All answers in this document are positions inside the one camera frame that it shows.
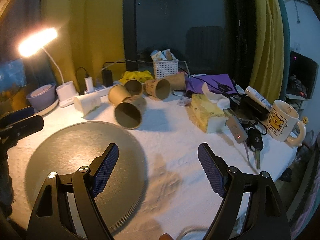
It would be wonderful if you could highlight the floral brown paper cup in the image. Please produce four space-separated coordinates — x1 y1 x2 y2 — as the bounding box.
114 95 146 129

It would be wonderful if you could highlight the white paper cup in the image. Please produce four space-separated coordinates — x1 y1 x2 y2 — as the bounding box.
74 92 101 118

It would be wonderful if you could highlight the plain brown paper cup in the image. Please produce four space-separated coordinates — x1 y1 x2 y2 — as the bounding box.
108 84 131 105

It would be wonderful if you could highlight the brown cup open front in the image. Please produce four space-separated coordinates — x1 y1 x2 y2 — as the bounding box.
124 79 143 96

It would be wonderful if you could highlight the floral brown cup lying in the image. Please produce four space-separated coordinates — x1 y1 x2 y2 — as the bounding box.
144 79 171 100

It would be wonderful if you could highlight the brown cup near basket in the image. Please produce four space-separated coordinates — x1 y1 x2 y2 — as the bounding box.
164 73 186 90

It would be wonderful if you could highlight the operator hand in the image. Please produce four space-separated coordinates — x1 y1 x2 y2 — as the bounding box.
159 233 173 240

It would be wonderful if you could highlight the white round plate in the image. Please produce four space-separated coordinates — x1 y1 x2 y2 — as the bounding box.
35 99 59 116

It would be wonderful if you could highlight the purple bowl with dish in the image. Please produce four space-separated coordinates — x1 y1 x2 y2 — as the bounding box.
26 83 56 112

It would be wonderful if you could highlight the white desk lamp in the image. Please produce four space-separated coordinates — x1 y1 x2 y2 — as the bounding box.
18 28 79 108

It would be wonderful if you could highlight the blue snack bag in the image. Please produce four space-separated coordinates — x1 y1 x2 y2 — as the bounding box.
0 59 27 92

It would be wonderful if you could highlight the round grey placemat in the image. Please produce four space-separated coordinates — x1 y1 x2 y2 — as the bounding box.
25 121 148 239

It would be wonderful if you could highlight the white charger plug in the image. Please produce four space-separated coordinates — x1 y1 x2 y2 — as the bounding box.
85 76 94 93

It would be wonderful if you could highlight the white power strip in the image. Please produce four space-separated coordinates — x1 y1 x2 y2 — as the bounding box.
93 81 120 97

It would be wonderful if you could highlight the black car key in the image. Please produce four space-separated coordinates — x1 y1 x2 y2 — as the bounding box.
246 127 264 170

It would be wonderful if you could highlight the black power adapter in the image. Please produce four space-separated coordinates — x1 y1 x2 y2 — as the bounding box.
101 69 113 87

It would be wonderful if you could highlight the cream bear mug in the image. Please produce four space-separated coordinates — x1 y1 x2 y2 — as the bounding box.
266 100 306 147

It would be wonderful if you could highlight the yellow plastic bag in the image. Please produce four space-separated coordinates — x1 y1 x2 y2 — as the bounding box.
119 70 154 84

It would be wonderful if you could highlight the black pouch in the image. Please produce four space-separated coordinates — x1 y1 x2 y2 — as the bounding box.
230 95 269 121

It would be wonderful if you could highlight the yellow curtain left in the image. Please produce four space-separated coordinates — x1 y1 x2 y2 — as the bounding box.
41 0 126 93

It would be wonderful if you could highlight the yellow curtain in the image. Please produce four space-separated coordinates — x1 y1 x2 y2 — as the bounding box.
41 0 126 93
249 0 284 103

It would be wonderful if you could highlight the yellow tissue box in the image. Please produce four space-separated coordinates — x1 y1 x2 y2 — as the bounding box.
190 94 227 133

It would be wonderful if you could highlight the white tube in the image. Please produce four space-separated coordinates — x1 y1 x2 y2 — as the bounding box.
245 86 272 111

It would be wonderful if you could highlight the white plastic basket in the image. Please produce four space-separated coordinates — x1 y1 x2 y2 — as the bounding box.
153 60 178 80

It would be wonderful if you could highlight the purple cloth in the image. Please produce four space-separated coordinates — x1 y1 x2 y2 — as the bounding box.
185 74 238 98

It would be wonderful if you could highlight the black monitor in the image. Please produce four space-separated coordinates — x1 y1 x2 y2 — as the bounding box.
286 51 318 99

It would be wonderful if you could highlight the yellow curtain right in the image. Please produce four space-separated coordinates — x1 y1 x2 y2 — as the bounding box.
249 0 284 103

